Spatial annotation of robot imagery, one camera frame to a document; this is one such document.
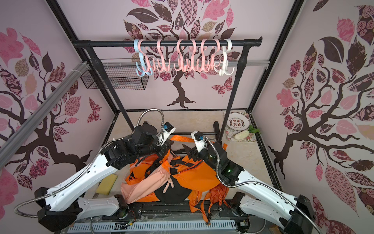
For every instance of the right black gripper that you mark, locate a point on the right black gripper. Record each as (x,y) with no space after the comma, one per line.
(200,154)

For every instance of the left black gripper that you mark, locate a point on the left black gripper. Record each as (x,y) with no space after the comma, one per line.
(164,147)

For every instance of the bright orange waist bag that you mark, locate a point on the bright orange waist bag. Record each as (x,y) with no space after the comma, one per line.
(169,179)

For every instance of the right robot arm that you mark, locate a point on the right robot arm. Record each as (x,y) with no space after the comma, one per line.
(293,215)

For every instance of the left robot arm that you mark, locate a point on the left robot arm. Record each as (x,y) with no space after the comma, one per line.
(58,223)

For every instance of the black and orange bag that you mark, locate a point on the black and orange bag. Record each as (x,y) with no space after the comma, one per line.
(187,175)

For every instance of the light blue multi-hook hanger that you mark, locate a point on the light blue multi-hook hanger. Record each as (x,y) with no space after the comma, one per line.
(142,69)

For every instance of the white multi-hook hanger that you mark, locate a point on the white multi-hook hanger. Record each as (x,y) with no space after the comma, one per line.
(224,69)

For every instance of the left flexible metal conduit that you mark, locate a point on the left flexible metal conduit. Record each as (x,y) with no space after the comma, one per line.
(65,199)

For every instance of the floral placemat cloth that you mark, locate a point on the floral placemat cloth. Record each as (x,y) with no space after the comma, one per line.
(231,133)

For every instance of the dark orange backpack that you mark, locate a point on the dark orange backpack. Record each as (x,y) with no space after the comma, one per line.
(215,195)

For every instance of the toy white radish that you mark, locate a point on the toy white radish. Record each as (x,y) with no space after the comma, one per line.
(247,135)

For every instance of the white patterned plate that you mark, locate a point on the white patterned plate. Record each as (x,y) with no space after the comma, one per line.
(238,121)

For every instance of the yellow sponge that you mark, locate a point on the yellow sponge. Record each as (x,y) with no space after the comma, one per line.
(106,185)

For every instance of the black clothes rack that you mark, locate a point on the black clothes rack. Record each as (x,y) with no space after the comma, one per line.
(98,66)

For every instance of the aluminium profile bar left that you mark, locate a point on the aluminium profile bar left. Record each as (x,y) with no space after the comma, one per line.
(20,136)

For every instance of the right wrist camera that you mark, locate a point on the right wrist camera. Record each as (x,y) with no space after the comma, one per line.
(199,140)

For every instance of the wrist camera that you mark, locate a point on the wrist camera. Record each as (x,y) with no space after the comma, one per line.
(165,132)
(199,140)

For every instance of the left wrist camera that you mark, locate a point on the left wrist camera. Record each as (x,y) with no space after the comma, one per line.
(165,132)

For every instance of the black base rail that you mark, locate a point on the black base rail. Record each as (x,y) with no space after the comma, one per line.
(137,210)

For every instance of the black wire basket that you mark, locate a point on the black wire basket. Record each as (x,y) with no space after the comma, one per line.
(121,78)

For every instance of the white slotted cable duct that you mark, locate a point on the white slotted cable duct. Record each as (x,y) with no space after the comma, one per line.
(152,226)

